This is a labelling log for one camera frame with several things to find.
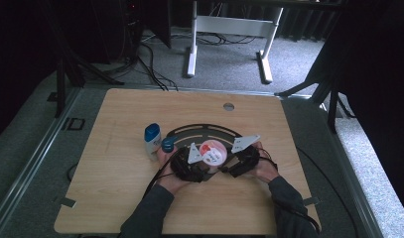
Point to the dark computer tower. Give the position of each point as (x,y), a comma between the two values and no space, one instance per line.
(132,29)

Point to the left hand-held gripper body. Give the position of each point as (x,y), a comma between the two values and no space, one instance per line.
(184,168)

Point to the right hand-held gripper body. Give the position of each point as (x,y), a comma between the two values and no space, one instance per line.
(245,160)

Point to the black metal frame stand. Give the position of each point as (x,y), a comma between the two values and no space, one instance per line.
(332,99)

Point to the white bottle with blue cap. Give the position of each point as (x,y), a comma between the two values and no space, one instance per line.
(152,140)

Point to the person's left hand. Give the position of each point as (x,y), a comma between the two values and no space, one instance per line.
(171,180)

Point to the white desk frame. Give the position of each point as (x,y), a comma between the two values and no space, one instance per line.
(234,25)

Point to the black tripod stand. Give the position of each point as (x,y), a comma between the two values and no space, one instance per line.
(60,82)

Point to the pink round jar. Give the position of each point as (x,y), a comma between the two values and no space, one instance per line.
(213,152)

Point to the black slotted corner shelf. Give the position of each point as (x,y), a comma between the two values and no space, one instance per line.
(212,130)

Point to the grey table grommet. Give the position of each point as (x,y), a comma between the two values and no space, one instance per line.
(228,106)

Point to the aluminium rail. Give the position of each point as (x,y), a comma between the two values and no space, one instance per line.
(30,158)
(363,198)

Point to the person's right hand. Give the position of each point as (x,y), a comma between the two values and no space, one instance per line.
(265,168)

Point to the grey tape piece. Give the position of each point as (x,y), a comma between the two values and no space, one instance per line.
(66,202)
(311,201)

